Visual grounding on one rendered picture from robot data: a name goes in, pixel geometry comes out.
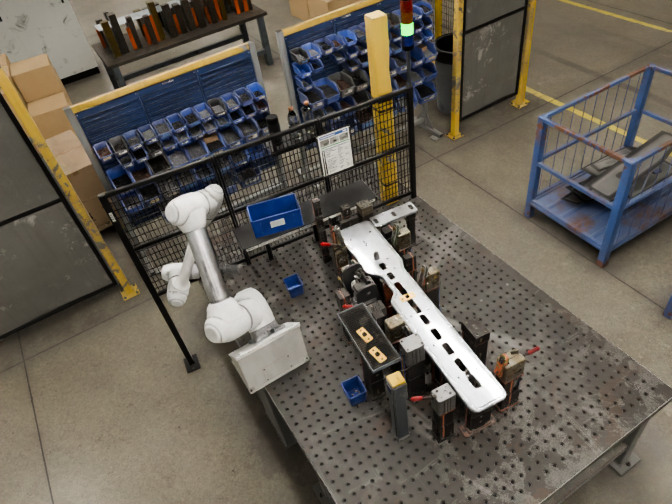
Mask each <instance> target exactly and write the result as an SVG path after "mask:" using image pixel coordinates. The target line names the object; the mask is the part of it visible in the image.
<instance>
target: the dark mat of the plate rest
mask: <svg viewBox="0 0 672 504"><path fill-rule="evenodd" d="M339 317H340V318H341V320H342V321H343V323H344V325H345V326H346V328H347V329H348V331H349V333H350V334H351V336H352V337H353V339H354V341H355V342H356V344H357V345H358V347H359V348H360V350H361V352H362V353H363V355H364V356H365V358H366V360H367V361H368V363H369V364H370V366H371V368H372V369H373V370H375V369H377V368H379V367H381V366H383V365H385V364H387V363H389V362H392V361H394V360H396V359H398V358H399V357H398V355H397V354H396V352H395V351H394V349H393V348H392V346H391V345H390V344H389V342H388V341H387V339H386V338H385V336H384V335H383V333H382V332H381V330H380V329H379V328H378V326H377V325H376V323H375V322H374V320H373V319H372V317H371V316H370V314H369V313H368V312H367V310H366V309H365V307H364V306H363V304H361V305H359V306H357V307H355V308H352V309H350V310H348V311H346V312H343V313H341V314H339ZM362 327H363V328H364V329H365V330H366V331H367V332H368V333H369V334H370V335H371V336H372V337H373V339H372V340H371V341H369V342H368V343H366V342H365V341H364V340H363V339H362V338H361V336H360V335H359V334H358V333H357V332H356V331H357V330H359V329H360V328H362ZM373 347H376V348H377V349H378V350H379V351H380V352H381V353H382V354H383V355H384V356H385V357H386V358H387V359H386V360H384V361H383V362H382V363H380V362H379V361H378V360H377V359H376V358H374V357H373V356H372V355H371V354H370V353H369V350H370V349H372V348H373Z"/></svg>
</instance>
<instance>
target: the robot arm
mask: <svg viewBox="0 0 672 504"><path fill-rule="evenodd" d="M222 202H223V190H222V188H221V187H220V186H219V185H216V184H211V185H209V186H207V187H206V188H205V189H202V190H200V191H197V192H191V193H187V194H184V195H181V196H178V197H176V198H175V199H173V200H172V201H170V202H169V203H168V205H167V206H166V209H165V215H166V218H167V220H168V221H169V222H170V223H171V224H173V225H175V226H177V227H178V228H179V229H180V230H181V231H182V232H183V233H185V234H186V237H187V240H188V246H187V249H186V253H185V257H184V261H183V263H172V264H167V265H164V266H163V267H162V270H161V277H162V279H164V280H166V281H169V282H168V287H167V299H168V302H169V303H170V304H171V305H172V306H175V307H179V306H182V305H183V304H184V303H185V302H186V300H187V296H188V293H189V288H190V282H189V279H199V278H200V277H201V279H202V282H203V285H204V288H205V291H206V293H207V296H208V299H209V302H210V303H209V305H208V307H207V320H206V321H205V325H204V331H205V335H206V337H207V338H208V339H209V340H210V341H211V342H213V343H226V342H231V341H233V340H235V339H237V338H239V337H240V336H242V335H243V334H245V333H246V332H247V331H249V333H250V335H251V338H252V339H251V340H250V341H249V342H248V343H249V344H253V343H256V344H257V343H259V342H260V341H262V340H264V339H265V338H267V337H269V336H271V335H272V334H274V333H276V332H278V331H279V330H281V329H283V328H285V327H286V326H285V324H284V325H278V323H277V321H276V320H275V318H274V316H273V313H272V311H271V309H270V307H269V305H268V303H267V302H266V300H265V298H264V297H263V296H262V295H261V293H260V292H258V291H257V290H256V289H253V288H248V289H245V290H243V291H240V292H238V293H237V294H236V296H235V297H234V298H232V297H230V296H229V294H228V291H227V289H226V286H225V283H224V280H223V277H222V275H225V274H238V265H237V264H236V265H218V263H217V260H216V257H215V254H214V251H213V248H212V245H211V243H210V240H209V237H208V234H207V231H206V228H207V227H208V225H209V224H210V223H211V221H212V220H213V219H214V218H215V216H216V214H217V213H218V211H219V209H220V207H221V205H222ZM194 261H195V262H196V264H195V263H194Z"/></svg>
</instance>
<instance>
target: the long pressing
mask: <svg viewBox="0 0 672 504"><path fill-rule="evenodd" d="M370 231H371V232H370ZM340 232H341V234H342V236H343V237H344V242H345V245H346V246H347V247H348V251H349V252H350V253H351V255H352V256H353V257H354V259H355V260H356V262H357V263H360V264H361V265H362V269H363V271H364V272H365V274H366V275H368V276H373V277H379V278H382V279H383V280H384V282H385V283H386V284H387V285H388V287H389V288H390V289H391V291H392V292H393V296H392V299H391V305H392V307H393V308H394V310H395V311H396V312H397V314H400V315H401V316H402V318H403V319H404V320H405V322H406V326H408V328H409V329H410V331H411V333H412V334H415V333H417V334H418V335H419V336H420V338H421V339H422V340H423V342H424V343H425V351H426V353H427V354H428V355H429V357H430V358H431V360H432V361H433V362H434V364H435V365H436V366H437V368H438V369H439V370H440V372H441V373H442V374H443V376H444V377H445V378H446V380H447V381H448V382H449V384H450V385H451V386H452V388H453V389H454V391H455V392H456V393H457V395H458V396H459V397H460V399H461V400H462V401H463V403H464V404H465V405H466V407H467V408H468V409H469V410H470V411H471V412H474V413H480V412H482V411H484V410H486V409H488V408H490V407H492V406H494V405H495V404H497V403H499V402H501V401H503V400H504V399H505V398H506V391H505V389H504V388H503V387H502V386H501V384H500V383H499V382H498V381H497V380H496V378H495V377H494V376H493V375H492V373H491V372H490V371H489V370H488V369H487V367H486V366H485V365H484V364H483V363H482V361H481V360H480V359H479V358H478V357H477V355H476V354H475V353H474V352H473V351H472V349H471V348H470V347H469V346H468V344H467V343H466V342H465V341H464V340H463V338H462V337H461V336H460V335H459V334H458V332H457V331H456V330H455V329H454V328H453V326H452V325H451V324H450V323H449V322H448V320H447V319H446V318H445V317H444V315H443V314H442V313H441V312H440V311H439V309H438V308H437V307H436V306H435V305H434V303H433V302H432V301H431V300H430V299H429V297H428V296H427V295H426V294H425V293H424V291H423V290H422V289H421V288H420V286H419V285H418V284H417V283H416V282H415V280H414V279H413V278H412V277H411V276H410V274H409V273H408V272H407V271H406V270H405V268H404V265H403V260H402V258H401V257H400V256H399V254H398V253H397V252H396V251H395V250H394V248H393V247H392V246H391V245H390V244H389V243H388V241H387V240H386V239H385V238H384V237H383V235H382V234H381V233H380V232H379V231H378V229H377V228H376V227H375V226H374V225H373V223H372V222H370V221H362V222H360V223H358V224H355V225H353V226H350V227H348V228H345V229H343V230H341V231H340ZM350 239H351V240H350ZM363 241H365V242H364V243H363ZM366 243H367V246H366ZM375 251H378V253H379V257H380V258H379V259H378V260H375V259H374V255H373V254H374V252H375ZM387 258H388V259H387ZM382 263H384V264H385V266H386V267H387V269H385V270H382V268H381V267H380V266H379V265H380V264H382ZM394 268H395V269H394ZM388 273H392V274H393V276H394V277H395V279H393V280H390V279H389V277H388V276H387V274H388ZM395 283H400V284H401V286H402V287H403V288H404V290H405V291H406V292H407V293H410V292H414V294H415V295H416V297H414V298H411V299H412V300H413V301H414V302H415V303H416V305H417V306H418V307H419V308H420V310H421V311H422V312H421V313H418V314H417V313H416V312H415V311H414V310H413V308H412V307H411V306H410V304H409V303H408V302H407V301H408V300H407V301H405V302H401V300H400V299H399V297H401V296H403V295H402V294H401V293H400V292H399V290H398V289H397V288H396V286H395V285H394V284H395ZM427 309H428V310H427ZM422 314H424V315H425V316H426V317H427V319H428V320H429V321H430V322H431V324H429V325H425V324H424V322H423V321H422V320H421V319H420V317H419V316H420V315H422ZM411 316H412V317H411ZM434 328H435V329H436V330H437V331H438V332H439V334H440V335H441V336H442V339H440V340H437V339H436V338H435V336H434V335H433V334H432V333H431V331H430V330H431V329H434ZM445 343H447V344H448V345H449V346H450V348H451V349H452V350H453V351H454V354H453V355H449V354H448V353H447V352H446V351H445V349H444V348H443V347H442V345H443V344H445ZM433 345H435V346H433ZM456 359H460V360H461V361H462V363H463V364H464V365H465V367H466V368H467V369H468V370H470V375H472V376H473V377H474V378H475V379H476V380H477V382H478V383H479V384H480V385H481V387H480V388H478V389H475V388H474V387H473V385H472V384H471V383H470V381H469V380H468V379H467V377H469V376H470V375H468V376H466V374H465V373H464V372H465V371H464V372H462V371H461V370H460V369H459V367H458V366H457V365H456V363H455V362H454V360H456ZM475 368H477V369H475ZM458 377H459V378H458Z"/></svg>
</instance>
